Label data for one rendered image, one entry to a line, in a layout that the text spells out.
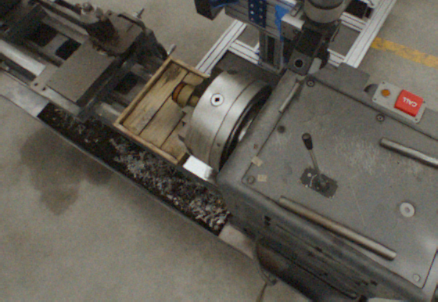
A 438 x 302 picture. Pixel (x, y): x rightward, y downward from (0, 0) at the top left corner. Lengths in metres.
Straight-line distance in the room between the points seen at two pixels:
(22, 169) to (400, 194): 2.25
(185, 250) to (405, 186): 1.47
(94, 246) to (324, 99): 1.70
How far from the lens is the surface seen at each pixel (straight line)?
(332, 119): 0.97
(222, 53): 2.32
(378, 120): 0.99
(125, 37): 1.48
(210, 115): 1.00
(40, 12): 1.90
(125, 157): 1.78
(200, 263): 2.15
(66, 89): 1.50
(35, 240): 2.49
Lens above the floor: 2.12
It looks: 64 degrees down
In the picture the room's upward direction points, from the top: 2 degrees counter-clockwise
